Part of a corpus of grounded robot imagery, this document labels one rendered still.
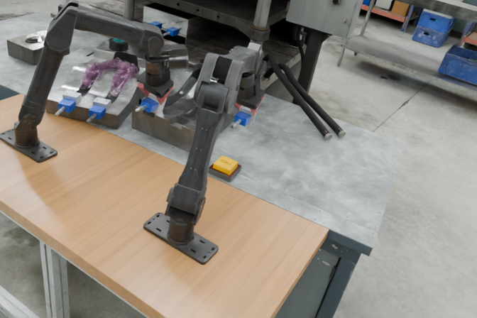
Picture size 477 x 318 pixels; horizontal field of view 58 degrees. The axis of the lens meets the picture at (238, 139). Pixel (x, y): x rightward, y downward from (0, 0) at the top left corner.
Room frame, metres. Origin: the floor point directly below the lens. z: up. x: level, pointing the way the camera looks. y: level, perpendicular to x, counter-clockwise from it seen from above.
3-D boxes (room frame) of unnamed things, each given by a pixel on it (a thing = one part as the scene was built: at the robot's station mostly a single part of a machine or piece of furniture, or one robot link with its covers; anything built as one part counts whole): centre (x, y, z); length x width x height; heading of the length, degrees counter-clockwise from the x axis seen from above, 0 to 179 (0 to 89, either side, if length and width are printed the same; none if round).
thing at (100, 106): (1.24, 0.49, 0.86); 0.13 x 0.05 x 0.05; 177
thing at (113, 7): (2.50, 0.42, 0.76); 1.30 x 0.84 x 0.07; 70
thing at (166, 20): (2.41, 0.40, 0.87); 0.50 x 0.27 x 0.17; 160
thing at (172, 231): (0.81, 0.10, 0.84); 0.20 x 0.07 x 0.08; 64
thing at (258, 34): (2.50, 0.41, 0.96); 1.29 x 0.83 x 0.18; 70
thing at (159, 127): (1.47, 0.17, 0.87); 0.50 x 0.26 x 0.14; 160
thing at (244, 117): (1.25, 0.00, 0.94); 0.13 x 0.05 x 0.05; 160
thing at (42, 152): (1.07, 0.64, 0.84); 0.20 x 0.07 x 0.08; 64
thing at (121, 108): (1.52, 0.54, 0.86); 0.50 x 0.26 x 0.11; 177
